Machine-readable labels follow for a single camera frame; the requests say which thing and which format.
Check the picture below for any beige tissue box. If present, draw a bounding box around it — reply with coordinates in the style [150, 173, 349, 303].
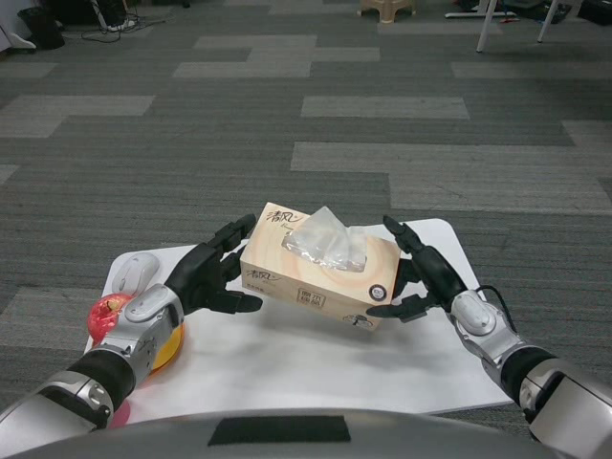
[238, 201, 402, 335]

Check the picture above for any black floor cable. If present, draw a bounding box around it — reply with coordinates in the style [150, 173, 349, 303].
[80, 9, 159, 42]

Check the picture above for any silver robot chest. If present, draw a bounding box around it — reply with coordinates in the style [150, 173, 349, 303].
[0, 405, 570, 459]

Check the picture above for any white computer mouse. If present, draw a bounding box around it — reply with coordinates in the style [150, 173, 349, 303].
[112, 251, 161, 294]

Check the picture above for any white desk foot bar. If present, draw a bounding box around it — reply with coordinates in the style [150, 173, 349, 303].
[444, 11, 520, 20]

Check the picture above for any orange plastic plate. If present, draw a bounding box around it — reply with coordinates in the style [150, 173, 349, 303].
[142, 320, 186, 379]

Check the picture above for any yellow fruit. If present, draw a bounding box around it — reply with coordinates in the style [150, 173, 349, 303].
[152, 327, 182, 369]

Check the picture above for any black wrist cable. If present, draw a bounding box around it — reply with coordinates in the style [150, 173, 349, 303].
[477, 285, 520, 334]

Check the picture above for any white desk leg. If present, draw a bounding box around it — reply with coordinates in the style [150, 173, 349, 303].
[475, 0, 499, 53]
[535, 0, 560, 44]

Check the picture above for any black waste bin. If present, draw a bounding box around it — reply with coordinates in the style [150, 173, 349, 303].
[17, 7, 66, 50]

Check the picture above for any beige plastic stool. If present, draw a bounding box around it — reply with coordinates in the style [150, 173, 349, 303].
[357, 0, 416, 24]

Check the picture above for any black bag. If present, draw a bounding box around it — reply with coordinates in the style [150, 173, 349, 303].
[576, 0, 612, 28]

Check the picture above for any white furniture base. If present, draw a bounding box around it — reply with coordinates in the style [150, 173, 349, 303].
[0, 18, 37, 61]

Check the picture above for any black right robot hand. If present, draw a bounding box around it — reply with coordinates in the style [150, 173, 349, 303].
[366, 214, 470, 322]

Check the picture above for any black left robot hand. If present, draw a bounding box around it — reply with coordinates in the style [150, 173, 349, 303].
[164, 213, 265, 317]

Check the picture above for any red apple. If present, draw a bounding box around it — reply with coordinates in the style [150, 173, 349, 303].
[87, 294, 137, 348]

